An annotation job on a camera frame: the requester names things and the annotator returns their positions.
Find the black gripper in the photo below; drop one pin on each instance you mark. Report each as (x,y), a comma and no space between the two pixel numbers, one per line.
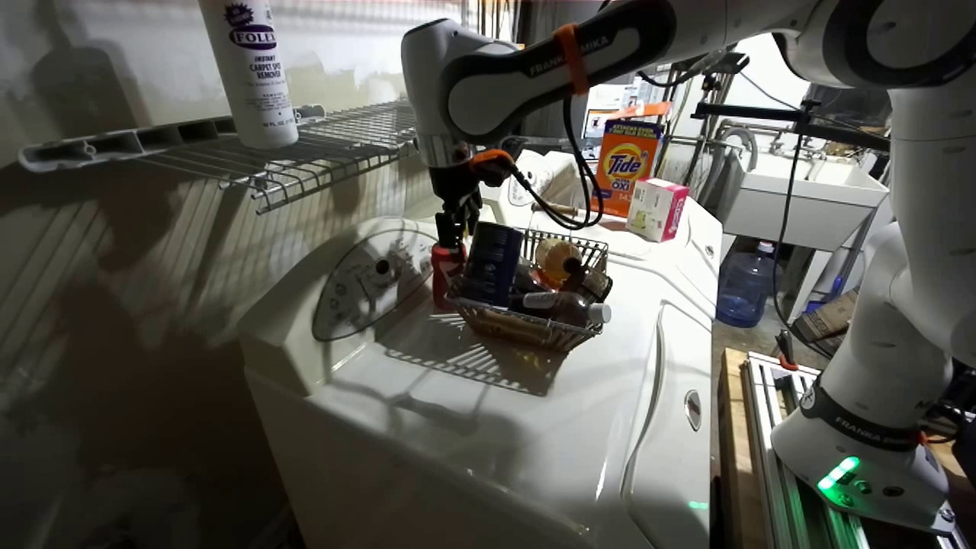
(458,188)

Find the red and white bottle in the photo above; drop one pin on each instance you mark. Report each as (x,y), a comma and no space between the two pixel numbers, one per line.
(446,280)

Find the dark bottle white cap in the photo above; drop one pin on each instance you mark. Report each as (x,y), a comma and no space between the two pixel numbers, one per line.
(553,302)

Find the white spray bottle blue label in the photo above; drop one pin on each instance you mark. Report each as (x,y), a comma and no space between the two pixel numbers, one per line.
(254,93)

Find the dark blue salt canister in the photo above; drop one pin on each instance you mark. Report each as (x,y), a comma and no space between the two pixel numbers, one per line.
(496,264)

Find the orange Tide detergent box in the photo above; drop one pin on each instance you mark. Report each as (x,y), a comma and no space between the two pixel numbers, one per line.
(629,168)

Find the pink and white box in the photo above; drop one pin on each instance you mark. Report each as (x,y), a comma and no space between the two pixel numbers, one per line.
(660,208)

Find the white washing machine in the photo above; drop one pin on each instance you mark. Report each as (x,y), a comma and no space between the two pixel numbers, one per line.
(407,459)

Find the blue water jug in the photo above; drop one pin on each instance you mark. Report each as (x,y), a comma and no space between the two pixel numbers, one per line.
(749,290)

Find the black metal boom bar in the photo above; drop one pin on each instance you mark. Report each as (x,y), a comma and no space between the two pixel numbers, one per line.
(774,114)

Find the white utility sink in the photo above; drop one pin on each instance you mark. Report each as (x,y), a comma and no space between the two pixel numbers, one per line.
(804,202)

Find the wooden robot platform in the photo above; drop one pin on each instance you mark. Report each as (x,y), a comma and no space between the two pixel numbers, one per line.
(733,459)

